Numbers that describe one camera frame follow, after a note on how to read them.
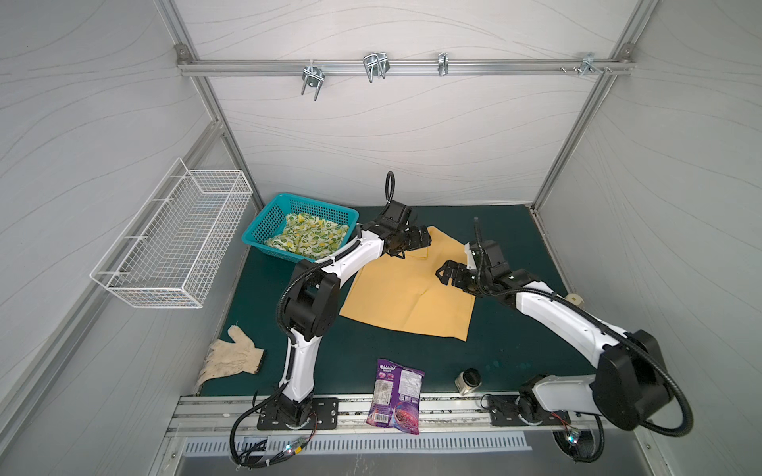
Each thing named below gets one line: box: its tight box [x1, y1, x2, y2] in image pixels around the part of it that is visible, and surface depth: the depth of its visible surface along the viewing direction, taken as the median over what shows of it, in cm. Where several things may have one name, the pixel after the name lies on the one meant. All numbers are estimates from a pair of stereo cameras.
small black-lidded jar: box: [454, 366, 483, 396], surface depth 72 cm
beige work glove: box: [194, 324, 265, 394], surface depth 84 cm
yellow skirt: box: [339, 226, 476, 342], surface depth 95 cm
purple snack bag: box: [366, 358, 426, 436], surface depth 76 cm
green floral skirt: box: [263, 212, 351, 260], surface depth 109 cm
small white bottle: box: [565, 292, 586, 308], surface depth 84 cm
